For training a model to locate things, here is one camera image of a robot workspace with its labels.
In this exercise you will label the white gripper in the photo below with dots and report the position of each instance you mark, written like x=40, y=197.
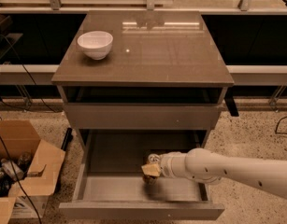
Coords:
x=166, y=165

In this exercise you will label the orange soda can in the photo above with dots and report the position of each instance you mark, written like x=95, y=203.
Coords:
x=150, y=179

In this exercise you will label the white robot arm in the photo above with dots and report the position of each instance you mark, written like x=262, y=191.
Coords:
x=204, y=166

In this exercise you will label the open grey drawer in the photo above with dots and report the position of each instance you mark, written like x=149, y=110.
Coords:
x=110, y=183

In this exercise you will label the grey drawer cabinet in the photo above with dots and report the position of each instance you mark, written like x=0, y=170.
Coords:
x=163, y=74

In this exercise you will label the black bar on floor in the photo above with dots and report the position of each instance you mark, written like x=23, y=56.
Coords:
x=67, y=139

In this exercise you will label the open cardboard box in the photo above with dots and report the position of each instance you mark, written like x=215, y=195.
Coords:
x=29, y=170

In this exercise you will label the white ceramic bowl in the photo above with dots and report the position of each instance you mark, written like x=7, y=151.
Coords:
x=95, y=44

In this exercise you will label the clutter inside cardboard box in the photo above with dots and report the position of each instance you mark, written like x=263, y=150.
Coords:
x=12, y=171

